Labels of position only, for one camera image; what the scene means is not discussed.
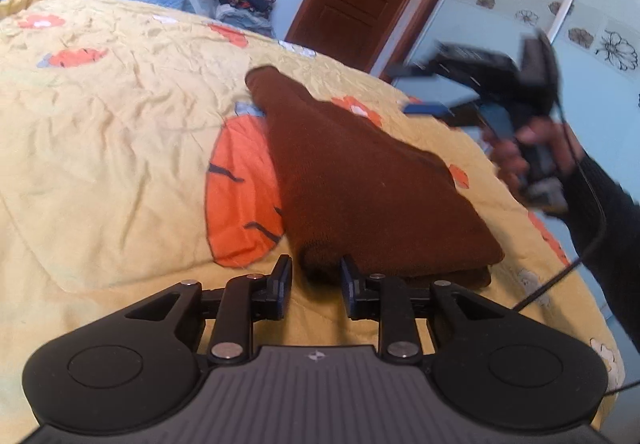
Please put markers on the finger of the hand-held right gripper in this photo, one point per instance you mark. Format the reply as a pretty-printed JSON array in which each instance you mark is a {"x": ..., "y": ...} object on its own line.
[
  {"x": 425, "y": 109},
  {"x": 420, "y": 69}
]

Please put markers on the brown knit sweater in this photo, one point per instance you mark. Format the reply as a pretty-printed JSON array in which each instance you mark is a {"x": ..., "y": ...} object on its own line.
[{"x": 360, "y": 184}]

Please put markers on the person's right forearm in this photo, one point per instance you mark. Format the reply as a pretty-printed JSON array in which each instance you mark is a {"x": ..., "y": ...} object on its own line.
[{"x": 610, "y": 234}]

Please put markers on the person's right hand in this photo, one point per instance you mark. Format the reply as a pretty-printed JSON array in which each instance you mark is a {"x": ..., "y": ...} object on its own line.
[{"x": 550, "y": 137}]

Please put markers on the yellow printed blanket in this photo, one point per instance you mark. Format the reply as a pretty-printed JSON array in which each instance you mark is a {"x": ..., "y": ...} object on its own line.
[{"x": 125, "y": 149}]

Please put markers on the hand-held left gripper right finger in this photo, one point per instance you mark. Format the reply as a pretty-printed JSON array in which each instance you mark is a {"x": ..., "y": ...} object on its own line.
[{"x": 348, "y": 289}]

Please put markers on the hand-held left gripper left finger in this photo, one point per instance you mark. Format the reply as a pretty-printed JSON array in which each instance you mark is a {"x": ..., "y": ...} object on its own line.
[{"x": 286, "y": 289}]

